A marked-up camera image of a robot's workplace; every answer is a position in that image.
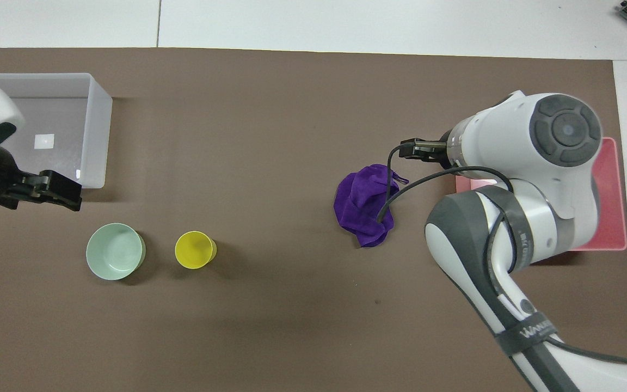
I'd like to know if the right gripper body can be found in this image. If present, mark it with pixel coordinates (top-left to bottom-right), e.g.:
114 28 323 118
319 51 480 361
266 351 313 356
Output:
413 131 452 168

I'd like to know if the translucent plastic box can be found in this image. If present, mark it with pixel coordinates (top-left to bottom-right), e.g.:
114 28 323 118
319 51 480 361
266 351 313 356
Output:
0 72 113 190

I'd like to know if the purple cloth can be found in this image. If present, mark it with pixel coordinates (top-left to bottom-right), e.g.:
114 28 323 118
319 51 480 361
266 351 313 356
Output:
333 163 410 249

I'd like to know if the light green bowl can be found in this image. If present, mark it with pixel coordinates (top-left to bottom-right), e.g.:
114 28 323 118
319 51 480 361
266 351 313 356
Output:
85 223 147 281

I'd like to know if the red tray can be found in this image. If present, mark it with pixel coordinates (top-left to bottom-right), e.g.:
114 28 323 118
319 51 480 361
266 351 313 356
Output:
454 137 627 252

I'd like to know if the yellow cup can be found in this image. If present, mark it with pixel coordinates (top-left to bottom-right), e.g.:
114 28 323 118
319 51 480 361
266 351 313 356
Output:
174 230 218 270

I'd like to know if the black cable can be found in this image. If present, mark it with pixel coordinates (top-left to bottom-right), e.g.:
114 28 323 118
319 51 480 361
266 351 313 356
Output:
377 139 517 273
541 335 627 366

